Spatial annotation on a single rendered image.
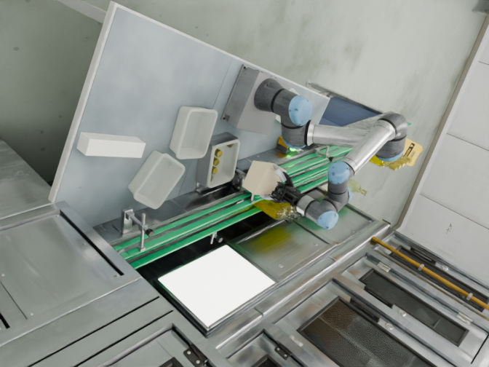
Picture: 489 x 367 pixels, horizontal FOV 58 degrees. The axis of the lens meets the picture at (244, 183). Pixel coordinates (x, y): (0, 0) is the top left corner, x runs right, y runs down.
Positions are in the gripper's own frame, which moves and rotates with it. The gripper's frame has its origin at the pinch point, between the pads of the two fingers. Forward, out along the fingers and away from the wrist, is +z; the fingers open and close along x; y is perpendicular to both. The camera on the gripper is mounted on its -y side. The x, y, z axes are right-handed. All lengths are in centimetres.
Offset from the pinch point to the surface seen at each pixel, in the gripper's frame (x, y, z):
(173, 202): 28.7, 13.8, 32.1
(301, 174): 3, -60, 18
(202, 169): 10.9, 4.1, 31.8
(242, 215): 26.9, -19.2, 16.4
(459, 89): -134, -597, 110
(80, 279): 35, 79, -4
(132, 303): 32, 73, -21
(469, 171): -25, -637, 44
